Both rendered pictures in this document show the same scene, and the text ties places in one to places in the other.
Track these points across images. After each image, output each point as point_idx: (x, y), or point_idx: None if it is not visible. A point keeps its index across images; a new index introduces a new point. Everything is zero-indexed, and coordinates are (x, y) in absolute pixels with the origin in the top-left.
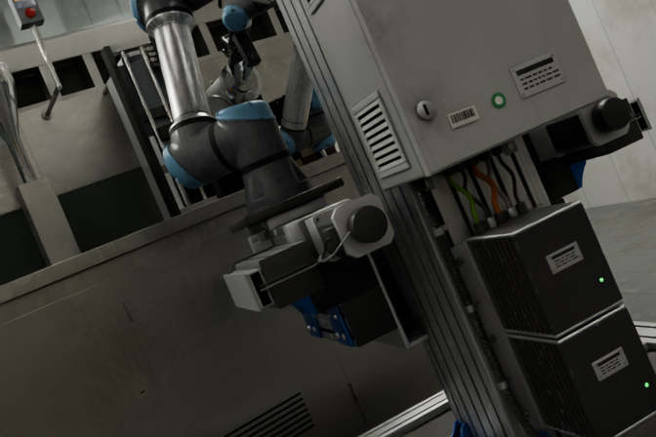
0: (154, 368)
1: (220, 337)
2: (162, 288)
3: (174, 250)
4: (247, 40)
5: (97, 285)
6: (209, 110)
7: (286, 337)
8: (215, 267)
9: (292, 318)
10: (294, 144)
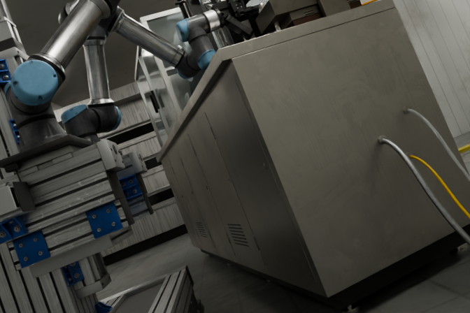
0: (205, 179)
1: (213, 177)
2: (196, 144)
3: (193, 126)
4: None
5: (187, 135)
6: (94, 97)
7: (229, 191)
8: (202, 140)
9: (227, 182)
10: (182, 75)
